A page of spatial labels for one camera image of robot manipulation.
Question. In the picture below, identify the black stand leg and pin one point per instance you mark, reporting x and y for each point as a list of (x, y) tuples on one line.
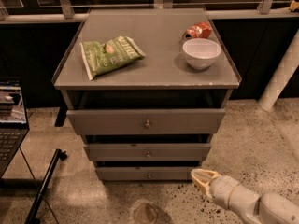
[(42, 188)]

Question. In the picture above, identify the black laptop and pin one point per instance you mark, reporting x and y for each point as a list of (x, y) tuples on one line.
[(13, 120)]

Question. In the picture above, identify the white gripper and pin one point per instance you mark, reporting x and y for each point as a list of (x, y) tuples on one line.
[(221, 189)]

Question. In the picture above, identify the grey drawer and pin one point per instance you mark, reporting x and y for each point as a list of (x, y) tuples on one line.
[(110, 174), (145, 121), (147, 152)]

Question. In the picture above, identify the metal railing frame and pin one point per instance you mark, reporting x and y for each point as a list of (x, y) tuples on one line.
[(33, 11)]

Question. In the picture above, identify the green chip bag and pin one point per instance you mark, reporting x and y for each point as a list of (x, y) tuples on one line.
[(100, 58)]

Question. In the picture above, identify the grey middle drawer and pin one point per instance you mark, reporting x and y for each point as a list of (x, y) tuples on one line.
[(147, 152)]

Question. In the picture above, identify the grey drawer cabinet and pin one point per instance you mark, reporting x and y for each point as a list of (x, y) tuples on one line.
[(163, 80)]

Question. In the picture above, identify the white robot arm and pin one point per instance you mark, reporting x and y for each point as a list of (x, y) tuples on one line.
[(252, 208)]

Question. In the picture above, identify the grey top drawer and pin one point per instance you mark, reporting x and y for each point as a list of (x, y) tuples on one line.
[(145, 121)]

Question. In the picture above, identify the crushed red soda can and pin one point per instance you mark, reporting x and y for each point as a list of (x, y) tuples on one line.
[(199, 30)]

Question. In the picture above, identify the white bowl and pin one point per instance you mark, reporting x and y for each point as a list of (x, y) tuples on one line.
[(201, 53)]

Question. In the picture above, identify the white diagonal pipe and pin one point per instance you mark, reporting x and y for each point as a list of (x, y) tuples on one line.
[(286, 68)]

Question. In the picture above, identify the grey bottom drawer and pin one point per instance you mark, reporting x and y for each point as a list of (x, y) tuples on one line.
[(110, 174)]

